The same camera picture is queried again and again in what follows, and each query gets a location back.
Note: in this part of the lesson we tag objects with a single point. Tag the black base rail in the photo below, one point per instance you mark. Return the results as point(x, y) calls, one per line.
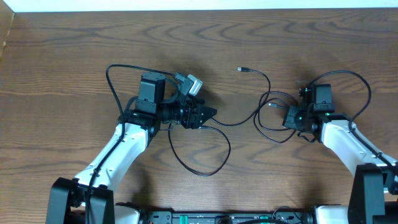
point(217, 217)

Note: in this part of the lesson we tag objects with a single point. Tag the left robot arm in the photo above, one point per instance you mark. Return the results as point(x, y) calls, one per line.
point(89, 196)

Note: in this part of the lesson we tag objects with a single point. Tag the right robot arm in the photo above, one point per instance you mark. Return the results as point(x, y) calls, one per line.
point(374, 172)

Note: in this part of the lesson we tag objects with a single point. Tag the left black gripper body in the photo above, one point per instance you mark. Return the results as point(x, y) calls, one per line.
point(193, 116)

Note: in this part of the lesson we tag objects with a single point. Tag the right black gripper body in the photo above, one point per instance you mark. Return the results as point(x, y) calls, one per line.
point(295, 118)

